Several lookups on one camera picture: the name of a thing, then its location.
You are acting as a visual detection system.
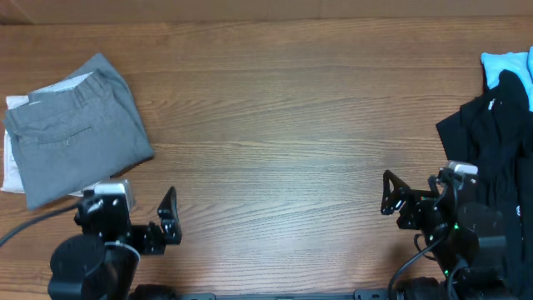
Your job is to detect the grey shorts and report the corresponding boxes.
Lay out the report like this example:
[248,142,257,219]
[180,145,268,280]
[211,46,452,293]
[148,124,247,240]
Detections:
[3,53,154,210]

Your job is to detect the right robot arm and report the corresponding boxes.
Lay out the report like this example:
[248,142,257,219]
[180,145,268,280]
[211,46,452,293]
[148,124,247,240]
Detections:
[381,162,511,299]

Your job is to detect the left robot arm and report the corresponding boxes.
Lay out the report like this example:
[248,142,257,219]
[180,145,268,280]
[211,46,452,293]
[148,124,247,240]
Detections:
[47,182,182,299]

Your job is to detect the black garment with logo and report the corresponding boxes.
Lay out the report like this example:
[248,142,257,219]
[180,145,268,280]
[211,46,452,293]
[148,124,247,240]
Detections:
[436,71,532,299]

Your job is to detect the beige folded shorts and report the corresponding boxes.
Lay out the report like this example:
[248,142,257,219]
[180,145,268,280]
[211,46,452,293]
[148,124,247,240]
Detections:
[1,96,100,199]

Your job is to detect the light blue garment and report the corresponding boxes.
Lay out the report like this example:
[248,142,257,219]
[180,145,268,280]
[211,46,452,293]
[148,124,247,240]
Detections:
[481,47,532,111]

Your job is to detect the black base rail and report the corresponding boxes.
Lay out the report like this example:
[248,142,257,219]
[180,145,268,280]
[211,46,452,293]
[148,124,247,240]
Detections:
[171,288,388,300]

